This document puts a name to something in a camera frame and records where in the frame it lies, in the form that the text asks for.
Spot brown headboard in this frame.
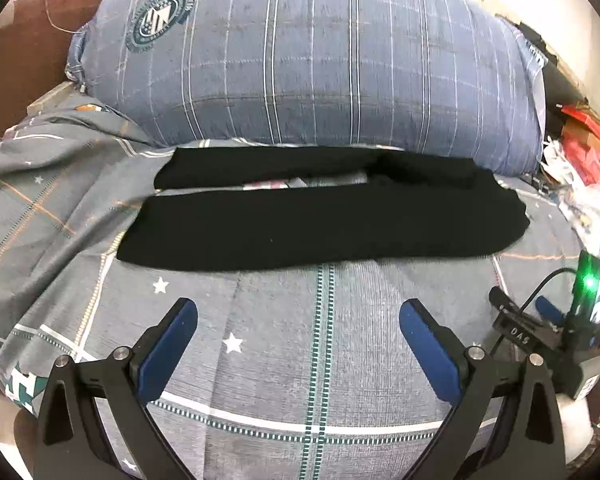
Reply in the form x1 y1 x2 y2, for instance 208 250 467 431
0 0 106 151

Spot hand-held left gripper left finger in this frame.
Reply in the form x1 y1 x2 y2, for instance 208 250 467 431
32 298 199 480

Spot black cable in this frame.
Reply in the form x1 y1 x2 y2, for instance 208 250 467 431
522 267 581 317

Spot blue plaid pillow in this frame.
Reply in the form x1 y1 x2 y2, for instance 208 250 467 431
65 0 548 177

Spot black pants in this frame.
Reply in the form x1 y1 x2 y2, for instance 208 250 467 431
116 146 531 272

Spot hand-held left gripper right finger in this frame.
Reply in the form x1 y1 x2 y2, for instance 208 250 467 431
399 298 567 480

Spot grey star-print bed sheet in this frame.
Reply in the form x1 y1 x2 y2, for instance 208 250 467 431
0 92 597 480

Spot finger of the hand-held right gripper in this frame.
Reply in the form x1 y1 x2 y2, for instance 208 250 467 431
488 286 556 358
535 295 570 330

